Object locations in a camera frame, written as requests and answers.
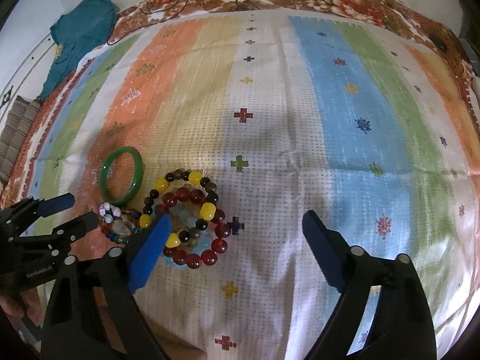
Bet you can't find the white pearl bead bracelet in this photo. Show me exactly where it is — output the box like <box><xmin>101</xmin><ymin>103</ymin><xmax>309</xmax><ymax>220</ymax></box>
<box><xmin>97</xmin><ymin>201</ymin><xmax>125</xmax><ymax>226</ymax></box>

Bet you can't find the multicolour glass bead bracelet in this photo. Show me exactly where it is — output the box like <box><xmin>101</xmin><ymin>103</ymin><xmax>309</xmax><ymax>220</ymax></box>
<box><xmin>97</xmin><ymin>205</ymin><xmax>143</xmax><ymax>246</ymax></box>

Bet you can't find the green jade bangle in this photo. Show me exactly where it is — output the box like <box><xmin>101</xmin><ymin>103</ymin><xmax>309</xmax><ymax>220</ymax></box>
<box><xmin>97</xmin><ymin>146</ymin><xmax>144</xmax><ymax>206</ymax></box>

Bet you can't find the light blue bead bracelet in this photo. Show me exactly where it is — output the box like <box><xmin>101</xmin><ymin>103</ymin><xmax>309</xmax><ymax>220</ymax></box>
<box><xmin>160</xmin><ymin>201</ymin><xmax>215</xmax><ymax>269</ymax></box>

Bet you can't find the red yellow bead bracelet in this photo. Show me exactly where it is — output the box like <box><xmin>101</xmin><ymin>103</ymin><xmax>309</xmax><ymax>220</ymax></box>
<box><xmin>139</xmin><ymin>168</ymin><xmax>232</xmax><ymax>270</ymax></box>

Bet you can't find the person's left hand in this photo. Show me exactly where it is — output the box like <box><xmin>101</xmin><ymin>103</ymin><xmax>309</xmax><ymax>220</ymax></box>
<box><xmin>1</xmin><ymin>288</ymin><xmax>43</xmax><ymax>325</ymax></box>

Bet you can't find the grey striped folded cloth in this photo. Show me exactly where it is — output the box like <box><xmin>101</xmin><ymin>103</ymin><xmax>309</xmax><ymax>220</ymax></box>
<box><xmin>0</xmin><ymin>96</ymin><xmax>41</xmax><ymax>187</ymax></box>

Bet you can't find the teal blue garment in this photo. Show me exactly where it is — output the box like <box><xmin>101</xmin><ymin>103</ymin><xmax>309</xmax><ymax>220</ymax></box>
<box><xmin>38</xmin><ymin>0</ymin><xmax>119</xmax><ymax>102</ymax></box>

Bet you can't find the striped colourful mat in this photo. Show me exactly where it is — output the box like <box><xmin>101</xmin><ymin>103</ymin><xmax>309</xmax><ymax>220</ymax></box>
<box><xmin>6</xmin><ymin>10</ymin><xmax>480</xmax><ymax>360</ymax></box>

